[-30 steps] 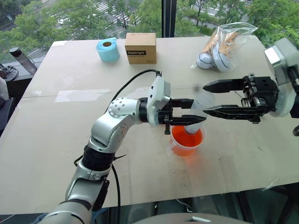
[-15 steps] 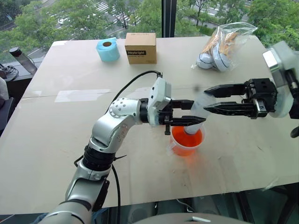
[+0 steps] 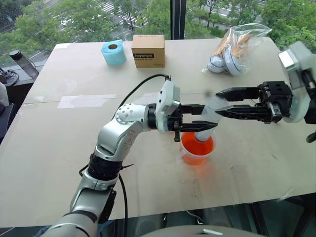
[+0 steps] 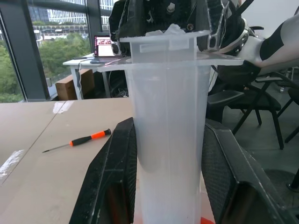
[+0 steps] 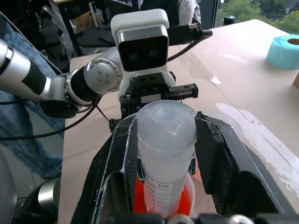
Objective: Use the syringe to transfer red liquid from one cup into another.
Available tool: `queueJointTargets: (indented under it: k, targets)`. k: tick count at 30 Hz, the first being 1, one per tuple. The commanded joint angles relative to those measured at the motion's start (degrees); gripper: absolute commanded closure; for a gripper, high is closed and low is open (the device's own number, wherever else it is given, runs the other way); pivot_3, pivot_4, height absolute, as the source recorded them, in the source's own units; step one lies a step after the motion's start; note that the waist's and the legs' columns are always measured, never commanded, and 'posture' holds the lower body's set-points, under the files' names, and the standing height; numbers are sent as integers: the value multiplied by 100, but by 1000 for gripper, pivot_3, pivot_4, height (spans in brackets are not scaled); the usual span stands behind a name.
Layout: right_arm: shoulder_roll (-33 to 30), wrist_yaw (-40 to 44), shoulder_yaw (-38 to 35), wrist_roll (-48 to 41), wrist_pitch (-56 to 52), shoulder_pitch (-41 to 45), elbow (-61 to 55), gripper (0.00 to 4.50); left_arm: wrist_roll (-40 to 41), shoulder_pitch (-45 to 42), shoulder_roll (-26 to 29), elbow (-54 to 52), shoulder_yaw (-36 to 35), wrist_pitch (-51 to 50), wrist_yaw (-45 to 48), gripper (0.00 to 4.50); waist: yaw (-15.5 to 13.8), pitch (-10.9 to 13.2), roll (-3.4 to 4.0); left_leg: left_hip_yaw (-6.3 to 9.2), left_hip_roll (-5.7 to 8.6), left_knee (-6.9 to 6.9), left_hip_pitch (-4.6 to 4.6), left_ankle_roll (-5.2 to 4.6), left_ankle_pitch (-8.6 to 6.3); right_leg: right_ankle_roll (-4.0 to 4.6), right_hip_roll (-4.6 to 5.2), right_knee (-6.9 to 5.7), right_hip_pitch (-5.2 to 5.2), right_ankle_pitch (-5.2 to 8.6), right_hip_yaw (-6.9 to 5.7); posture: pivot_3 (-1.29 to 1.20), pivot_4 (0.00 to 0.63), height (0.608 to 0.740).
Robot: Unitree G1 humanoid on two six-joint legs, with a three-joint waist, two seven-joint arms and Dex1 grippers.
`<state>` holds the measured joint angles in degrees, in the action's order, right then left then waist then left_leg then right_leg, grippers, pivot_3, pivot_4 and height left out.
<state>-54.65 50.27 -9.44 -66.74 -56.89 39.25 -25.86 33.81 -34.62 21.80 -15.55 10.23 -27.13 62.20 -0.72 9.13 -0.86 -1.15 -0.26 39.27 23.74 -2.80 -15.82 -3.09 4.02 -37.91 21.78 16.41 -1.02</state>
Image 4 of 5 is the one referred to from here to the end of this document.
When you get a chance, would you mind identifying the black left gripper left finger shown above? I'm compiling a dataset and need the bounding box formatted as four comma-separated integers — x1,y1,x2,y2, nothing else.
69,117,138,224

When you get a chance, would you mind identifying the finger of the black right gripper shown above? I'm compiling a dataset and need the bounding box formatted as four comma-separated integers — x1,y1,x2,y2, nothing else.
109,0,150,56
193,0,243,53

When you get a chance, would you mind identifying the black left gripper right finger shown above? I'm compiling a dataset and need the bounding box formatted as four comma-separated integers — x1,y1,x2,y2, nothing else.
201,118,299,224

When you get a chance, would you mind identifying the large translucent plastic syringe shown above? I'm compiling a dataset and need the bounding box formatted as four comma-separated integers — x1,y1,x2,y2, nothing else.
97,23,245,224

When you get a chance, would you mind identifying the red cup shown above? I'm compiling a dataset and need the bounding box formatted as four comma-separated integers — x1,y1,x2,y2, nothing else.
132,213,217,224

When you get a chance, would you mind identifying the open laptop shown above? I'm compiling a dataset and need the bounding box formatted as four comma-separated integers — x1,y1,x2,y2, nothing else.
90,35,117,64

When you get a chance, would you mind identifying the orange and black screwdriver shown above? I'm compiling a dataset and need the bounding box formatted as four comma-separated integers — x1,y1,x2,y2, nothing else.
42,128,112,154

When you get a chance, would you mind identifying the black office chair base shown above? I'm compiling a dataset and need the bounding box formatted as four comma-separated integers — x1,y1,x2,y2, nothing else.
286,172,299,192

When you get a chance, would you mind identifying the white desk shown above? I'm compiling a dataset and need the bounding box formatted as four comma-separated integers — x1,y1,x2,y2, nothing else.
63,52,131,100

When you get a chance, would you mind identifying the black folding chair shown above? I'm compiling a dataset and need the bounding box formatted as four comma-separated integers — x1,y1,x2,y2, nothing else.
206,61,299,150
284,87,299,144

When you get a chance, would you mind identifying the brown cardboard box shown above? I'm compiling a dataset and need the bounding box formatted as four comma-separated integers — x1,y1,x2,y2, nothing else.
55,68,95,101

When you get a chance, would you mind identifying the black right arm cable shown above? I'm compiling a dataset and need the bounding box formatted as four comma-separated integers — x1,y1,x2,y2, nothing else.
234,0,256,19

